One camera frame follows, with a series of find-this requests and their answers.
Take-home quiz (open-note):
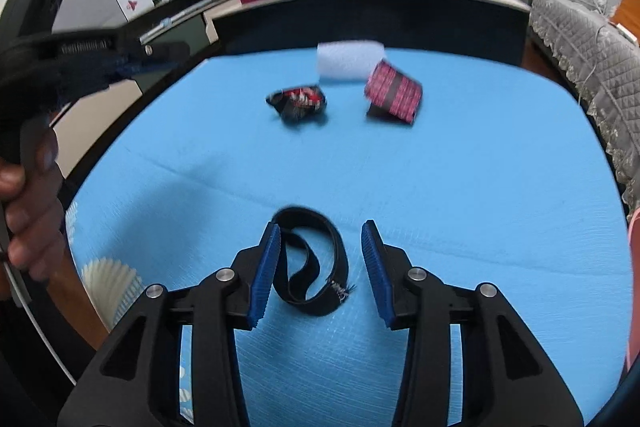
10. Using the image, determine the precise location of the television cabinet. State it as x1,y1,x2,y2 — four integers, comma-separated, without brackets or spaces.
50,0,216,178

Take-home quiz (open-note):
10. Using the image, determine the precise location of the black and red crumpled wrapper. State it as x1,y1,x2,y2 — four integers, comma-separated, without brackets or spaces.
266,84,328,126

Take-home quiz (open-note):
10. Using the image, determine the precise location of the white foam net sleeve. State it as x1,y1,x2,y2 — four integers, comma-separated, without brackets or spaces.
316,39,385,84

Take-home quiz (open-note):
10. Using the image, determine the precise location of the grey quilted sofa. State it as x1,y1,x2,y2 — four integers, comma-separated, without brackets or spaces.
515,0,640,218

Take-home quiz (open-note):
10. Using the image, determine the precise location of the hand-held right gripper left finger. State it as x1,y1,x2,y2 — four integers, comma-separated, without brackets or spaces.
57,222,282,427

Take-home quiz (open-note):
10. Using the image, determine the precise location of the blue table mat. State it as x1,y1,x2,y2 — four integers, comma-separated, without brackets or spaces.
65,47,631,427

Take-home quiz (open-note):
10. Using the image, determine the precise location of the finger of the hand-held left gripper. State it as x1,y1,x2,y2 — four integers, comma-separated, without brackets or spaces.
122,41,191,62
102,58,176,78

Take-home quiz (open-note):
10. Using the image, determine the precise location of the pink plastic bin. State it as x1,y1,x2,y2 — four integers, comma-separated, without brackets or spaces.
625,207,640,373

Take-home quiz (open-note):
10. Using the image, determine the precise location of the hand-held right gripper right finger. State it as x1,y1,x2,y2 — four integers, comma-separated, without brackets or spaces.
361,220,585,427

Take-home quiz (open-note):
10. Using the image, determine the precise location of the person's left hand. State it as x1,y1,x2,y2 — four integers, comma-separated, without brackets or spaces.
0,129,68,282

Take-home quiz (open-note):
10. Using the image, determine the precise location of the white-topped dark coffee table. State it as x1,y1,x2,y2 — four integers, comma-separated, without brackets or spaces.
212,0,532,68

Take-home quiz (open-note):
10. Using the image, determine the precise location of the orange cushion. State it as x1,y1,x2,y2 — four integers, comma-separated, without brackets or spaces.
611,0,640,44

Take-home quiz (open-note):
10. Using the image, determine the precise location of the black elastic strap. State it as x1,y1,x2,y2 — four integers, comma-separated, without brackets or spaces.
272,206,358,317

